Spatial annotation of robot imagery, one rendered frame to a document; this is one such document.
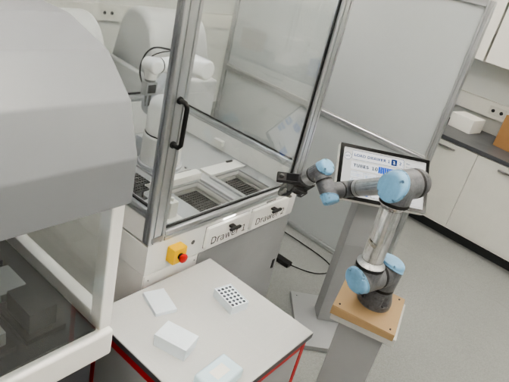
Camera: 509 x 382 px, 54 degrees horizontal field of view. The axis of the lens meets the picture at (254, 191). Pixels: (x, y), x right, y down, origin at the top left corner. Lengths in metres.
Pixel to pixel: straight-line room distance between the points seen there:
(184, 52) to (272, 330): 1.08
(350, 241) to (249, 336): 1.22
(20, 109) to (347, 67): 2.90
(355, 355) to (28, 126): 1.69
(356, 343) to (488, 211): 2.76
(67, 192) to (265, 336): 1.02
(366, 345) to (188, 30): 1.48
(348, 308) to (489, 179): 2.82
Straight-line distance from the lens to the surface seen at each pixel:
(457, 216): 4.93
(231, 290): 2.08
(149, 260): 2.02
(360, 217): 2.92
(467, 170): 4.81
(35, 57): 1.26
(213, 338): 1.91
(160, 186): 1.86
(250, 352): 1.90
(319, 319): 3.32
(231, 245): 2.42
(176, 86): 1.71
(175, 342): 1.79
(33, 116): 1.19
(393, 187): 1.86
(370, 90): 3.68
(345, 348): 2.35
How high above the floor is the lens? 2.06
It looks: 26 degrees down
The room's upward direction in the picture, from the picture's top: 14 degrees clockwise
